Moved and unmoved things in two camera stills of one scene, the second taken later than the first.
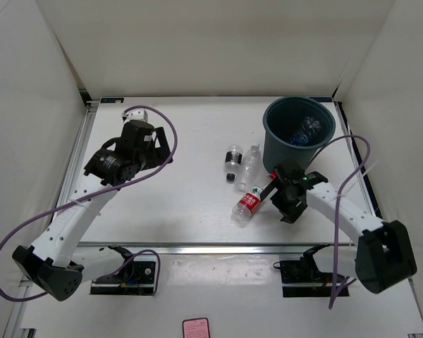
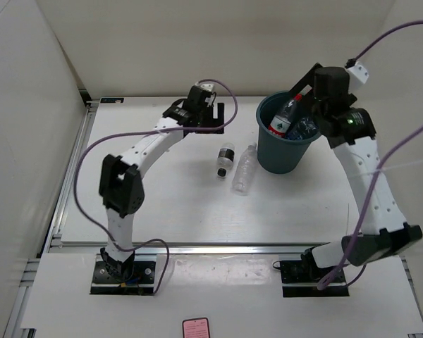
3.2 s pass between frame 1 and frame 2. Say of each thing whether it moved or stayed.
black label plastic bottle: moved
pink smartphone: stayed
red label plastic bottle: moved
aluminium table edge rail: stayed
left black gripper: moved
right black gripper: moved
